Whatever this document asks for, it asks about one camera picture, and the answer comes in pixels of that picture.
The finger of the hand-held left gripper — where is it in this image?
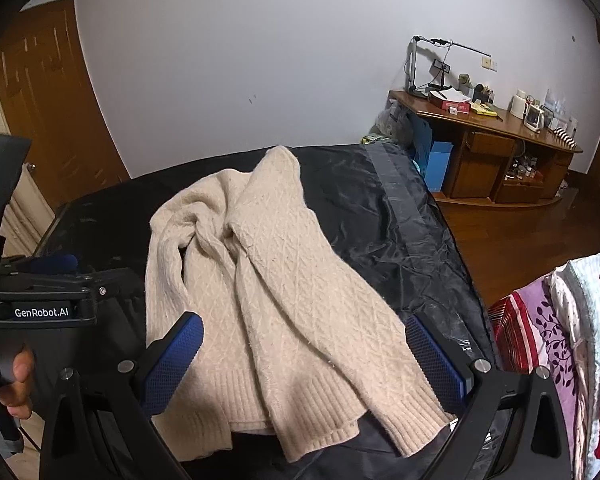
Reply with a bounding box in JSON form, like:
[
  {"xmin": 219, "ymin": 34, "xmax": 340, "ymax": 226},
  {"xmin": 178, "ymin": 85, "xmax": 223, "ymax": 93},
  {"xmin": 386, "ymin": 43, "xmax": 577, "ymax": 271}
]
[
  {"xmin": 27, "ymin": 254, "xmax": 79, "ymax": 275},
  {"xmin": 77, "ymin": 267, "xmax": 146, "ymax": 311}
]

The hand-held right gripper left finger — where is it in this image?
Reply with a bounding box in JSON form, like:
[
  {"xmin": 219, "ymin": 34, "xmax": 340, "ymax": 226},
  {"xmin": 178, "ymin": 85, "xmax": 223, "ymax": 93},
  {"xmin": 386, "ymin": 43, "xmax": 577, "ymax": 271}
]
[{"xmin": 39, "ymin": 311, "xmax": 204, "ymax": 480}]

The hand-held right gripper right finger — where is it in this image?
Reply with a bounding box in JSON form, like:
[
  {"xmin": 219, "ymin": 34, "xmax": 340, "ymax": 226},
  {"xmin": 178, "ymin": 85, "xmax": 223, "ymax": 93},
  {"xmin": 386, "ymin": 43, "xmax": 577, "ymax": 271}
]
[{"xmin": 405, "ymin": 314, "xmax": 583, "ymax": 480}]

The cream knitted sweater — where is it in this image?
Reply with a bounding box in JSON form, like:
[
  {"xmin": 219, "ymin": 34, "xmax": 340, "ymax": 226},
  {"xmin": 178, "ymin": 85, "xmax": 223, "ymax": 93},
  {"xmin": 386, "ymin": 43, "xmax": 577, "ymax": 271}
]
[{"xmin": 144, "ymin": 145, "xmax": 453, "ymax": 463}]

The person's left hand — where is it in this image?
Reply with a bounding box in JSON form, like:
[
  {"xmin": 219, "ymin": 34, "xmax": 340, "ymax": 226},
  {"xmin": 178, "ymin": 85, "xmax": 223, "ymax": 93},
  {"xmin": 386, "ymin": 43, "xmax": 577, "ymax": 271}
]
[{"xmin": 0, "ymin": 349, "xmax": 36, "ymax": 419}]

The cream panelled door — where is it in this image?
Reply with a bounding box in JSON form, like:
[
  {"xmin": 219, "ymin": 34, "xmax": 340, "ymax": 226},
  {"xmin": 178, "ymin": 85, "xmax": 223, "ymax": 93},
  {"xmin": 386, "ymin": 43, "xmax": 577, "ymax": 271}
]
[{"xmin": 0, "ymin": 67, "xmax": 56, "ymax": 256}]

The floral blanket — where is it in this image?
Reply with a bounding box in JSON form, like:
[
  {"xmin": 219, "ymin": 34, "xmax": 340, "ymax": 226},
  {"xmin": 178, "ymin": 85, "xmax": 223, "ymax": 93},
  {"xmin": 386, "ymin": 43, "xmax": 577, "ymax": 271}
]
[{"xmin": 489, "ymin": 280, "xmax": 581, "ymax": 480}]

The brown wooden door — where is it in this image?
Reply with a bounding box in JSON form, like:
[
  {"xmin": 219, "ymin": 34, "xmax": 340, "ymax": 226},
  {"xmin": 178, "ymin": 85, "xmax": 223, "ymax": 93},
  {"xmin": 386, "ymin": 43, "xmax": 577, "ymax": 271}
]
[{"xmin": 0, "ymin": 0, "xmax": 131, "ymax": 211}]

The blue plastic chair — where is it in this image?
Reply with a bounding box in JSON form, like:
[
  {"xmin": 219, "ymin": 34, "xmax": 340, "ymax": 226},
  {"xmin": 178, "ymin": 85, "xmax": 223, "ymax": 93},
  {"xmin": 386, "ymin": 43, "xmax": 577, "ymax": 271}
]
[{"xmin": 424, "ymin": 141, "xmax": 455, "ymax": 193}]

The black bed cover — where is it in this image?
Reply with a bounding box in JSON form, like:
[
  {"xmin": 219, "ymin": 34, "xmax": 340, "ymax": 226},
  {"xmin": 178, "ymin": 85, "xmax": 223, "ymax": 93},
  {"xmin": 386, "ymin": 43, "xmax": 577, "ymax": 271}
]
[{"xmin": 35, "ymin": 142, "xmax": 496, "ymax": 480}]

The wooden desk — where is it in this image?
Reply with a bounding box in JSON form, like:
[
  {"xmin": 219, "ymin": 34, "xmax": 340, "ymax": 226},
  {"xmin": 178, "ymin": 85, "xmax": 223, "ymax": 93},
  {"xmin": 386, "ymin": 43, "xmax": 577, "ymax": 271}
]
[{"xmin": 387, "ymin": 89, "xmax": 584, "ymax": 206}]

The grey plastic bag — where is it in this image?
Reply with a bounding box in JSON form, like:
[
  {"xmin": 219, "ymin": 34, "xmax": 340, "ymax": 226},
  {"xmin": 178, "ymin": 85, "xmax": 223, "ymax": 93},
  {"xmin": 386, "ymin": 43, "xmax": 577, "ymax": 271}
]
[{"xmin": 375, "ymin": 100, "xmax": 416, "ymax": 146}]

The red box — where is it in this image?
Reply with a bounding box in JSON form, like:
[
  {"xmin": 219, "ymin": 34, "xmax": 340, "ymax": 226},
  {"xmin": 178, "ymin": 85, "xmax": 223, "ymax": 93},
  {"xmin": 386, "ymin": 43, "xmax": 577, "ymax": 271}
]
[{"xmin": 428, "ymin": 91, "xmax": 471, "ymax": 115}]

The striped cloth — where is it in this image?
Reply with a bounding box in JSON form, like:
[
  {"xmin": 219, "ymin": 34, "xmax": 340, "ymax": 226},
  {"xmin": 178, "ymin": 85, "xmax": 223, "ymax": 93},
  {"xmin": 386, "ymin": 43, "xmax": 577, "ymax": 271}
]
[{"xmin": 552, "ymin": 127, "xmax": 578, "ymax": 150}]

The white kettle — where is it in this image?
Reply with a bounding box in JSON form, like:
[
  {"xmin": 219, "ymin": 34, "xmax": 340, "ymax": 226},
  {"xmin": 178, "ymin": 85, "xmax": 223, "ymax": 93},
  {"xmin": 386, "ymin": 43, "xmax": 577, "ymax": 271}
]
[{"xmin": 524, "ymin": 104, "xmax": 548, "ymax": 133}]

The black desk lamp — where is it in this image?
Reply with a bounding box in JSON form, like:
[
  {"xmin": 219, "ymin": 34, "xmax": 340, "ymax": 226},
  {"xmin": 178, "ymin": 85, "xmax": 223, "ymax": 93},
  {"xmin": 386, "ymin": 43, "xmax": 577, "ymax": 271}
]
[{"xmin": 405, "ymin": 35, "xmax": 493, "ymax": 98}]

